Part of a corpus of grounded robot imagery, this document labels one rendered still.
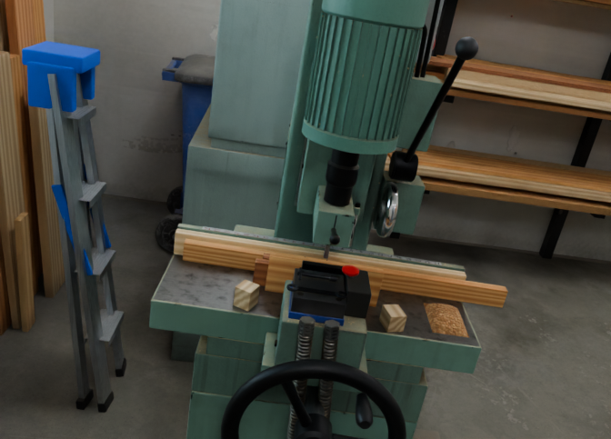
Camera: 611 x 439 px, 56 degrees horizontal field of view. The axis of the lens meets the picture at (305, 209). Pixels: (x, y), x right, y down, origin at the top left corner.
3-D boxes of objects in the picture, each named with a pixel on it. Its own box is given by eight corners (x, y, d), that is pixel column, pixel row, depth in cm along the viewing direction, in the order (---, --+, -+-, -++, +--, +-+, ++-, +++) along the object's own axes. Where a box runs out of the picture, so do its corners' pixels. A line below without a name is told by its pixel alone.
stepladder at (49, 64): (62, 411, 194) (10, 51, 148) (88, 363, 217) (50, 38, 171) (111, 413, 195) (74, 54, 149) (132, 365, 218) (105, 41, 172)
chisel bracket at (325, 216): (311, 251, 111) (318, 210, 107) (311, 220, 123) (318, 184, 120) (349, 256, 111) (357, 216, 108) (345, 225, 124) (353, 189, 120)
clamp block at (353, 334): (271, 365, 96) (278, 320, 92) (276, 319, 108) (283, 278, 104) (359, 378, 96) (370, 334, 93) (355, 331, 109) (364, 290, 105)
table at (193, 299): (131, 361, 96) (133, 331, 93) (174, 271, 124) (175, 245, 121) (488, 411, 98) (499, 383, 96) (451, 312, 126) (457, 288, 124)
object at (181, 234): (173, 254, 118) (175, 232, 116) (175, 249, 120) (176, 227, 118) (460, 296, 121) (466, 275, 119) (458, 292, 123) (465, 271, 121)
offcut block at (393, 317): (403, 332, 106) (407, 316, 104) (386, 332, 105) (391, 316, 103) (394, 319, 109) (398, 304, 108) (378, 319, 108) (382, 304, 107)
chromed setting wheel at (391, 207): (376, 246, 123) (389, 193, 118) (372, 222, 134) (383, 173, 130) (390, 248, 123) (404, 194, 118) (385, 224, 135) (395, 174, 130)
